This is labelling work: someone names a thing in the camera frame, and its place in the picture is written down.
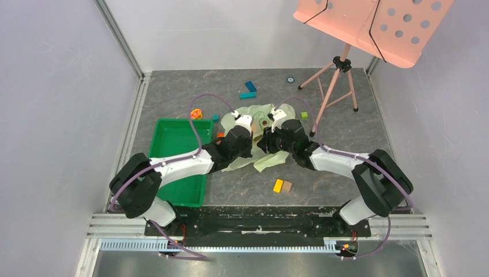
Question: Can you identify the pale green plastic bag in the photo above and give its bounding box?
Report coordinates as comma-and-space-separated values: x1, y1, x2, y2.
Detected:
219, 103, 297, 173

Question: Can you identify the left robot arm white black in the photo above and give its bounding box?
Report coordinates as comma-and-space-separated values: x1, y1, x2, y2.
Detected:
108, 123, 253, 235

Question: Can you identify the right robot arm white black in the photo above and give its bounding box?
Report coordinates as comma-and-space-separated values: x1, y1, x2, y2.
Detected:
257, 119, 413, 235

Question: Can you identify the green cube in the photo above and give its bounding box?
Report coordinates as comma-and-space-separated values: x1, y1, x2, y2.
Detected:
300, 111, 309, 120

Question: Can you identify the yellow block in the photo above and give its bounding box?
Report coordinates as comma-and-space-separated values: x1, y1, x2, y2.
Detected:
273, 179, 284, 193

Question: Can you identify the brown wooden block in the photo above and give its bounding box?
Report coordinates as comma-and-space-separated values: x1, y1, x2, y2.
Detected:
281, 181, 292, 193

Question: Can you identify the teal rectangular block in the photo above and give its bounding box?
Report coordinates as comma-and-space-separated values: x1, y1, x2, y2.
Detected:
239, 92, 257, 100

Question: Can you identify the orange yellow round toy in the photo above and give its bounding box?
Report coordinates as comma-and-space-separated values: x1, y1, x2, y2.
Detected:
190, 108, 204, 120

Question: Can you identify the blue lego brick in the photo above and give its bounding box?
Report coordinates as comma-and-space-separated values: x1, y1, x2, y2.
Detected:
245, 81, 257, 92

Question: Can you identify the green plastic tray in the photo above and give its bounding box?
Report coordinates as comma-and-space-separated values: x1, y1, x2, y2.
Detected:
148, 118, 215, 208

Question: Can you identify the pink tripod stand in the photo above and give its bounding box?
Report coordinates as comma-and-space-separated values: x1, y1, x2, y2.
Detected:
298, 43, 359, 137

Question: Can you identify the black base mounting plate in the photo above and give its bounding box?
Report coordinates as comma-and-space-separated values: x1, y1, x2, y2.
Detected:
162, 206, 371, 247

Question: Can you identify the pink music stand desk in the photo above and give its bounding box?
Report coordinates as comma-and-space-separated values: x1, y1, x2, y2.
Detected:
294, 0, 454, 69

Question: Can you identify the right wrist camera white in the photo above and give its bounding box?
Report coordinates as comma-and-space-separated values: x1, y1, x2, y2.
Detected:
270, 108, 287, 133

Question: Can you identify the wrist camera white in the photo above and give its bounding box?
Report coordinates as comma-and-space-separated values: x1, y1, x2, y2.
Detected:
231, 110, 253, 134
270, 108, 287, 133

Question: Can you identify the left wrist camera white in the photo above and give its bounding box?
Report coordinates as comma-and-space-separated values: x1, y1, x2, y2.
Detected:
231, 110, 253, 134

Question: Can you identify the white cable duct strip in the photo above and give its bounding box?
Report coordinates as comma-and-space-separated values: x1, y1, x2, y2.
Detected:
99, 238, 342, 254

